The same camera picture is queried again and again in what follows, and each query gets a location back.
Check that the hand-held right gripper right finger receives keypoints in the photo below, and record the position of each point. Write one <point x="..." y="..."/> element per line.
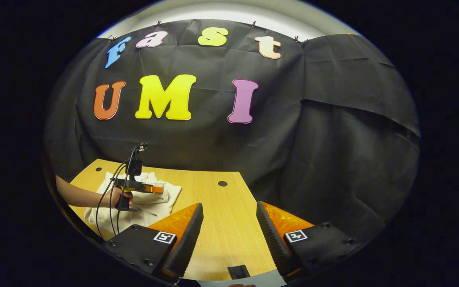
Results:
<point x="273" y="239"/>

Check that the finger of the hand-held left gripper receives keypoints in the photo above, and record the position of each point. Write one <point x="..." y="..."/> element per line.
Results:
<point x="152" y="188"/>

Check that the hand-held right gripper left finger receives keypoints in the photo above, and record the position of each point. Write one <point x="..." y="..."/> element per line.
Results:
<point x="187" y="243"/>

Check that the cream garment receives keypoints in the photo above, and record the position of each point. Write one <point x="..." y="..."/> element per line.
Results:
<point x="153" y="207"/>

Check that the black backdrop cloth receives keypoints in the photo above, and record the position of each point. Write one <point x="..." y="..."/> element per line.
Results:
<point x="333" y="119"/>

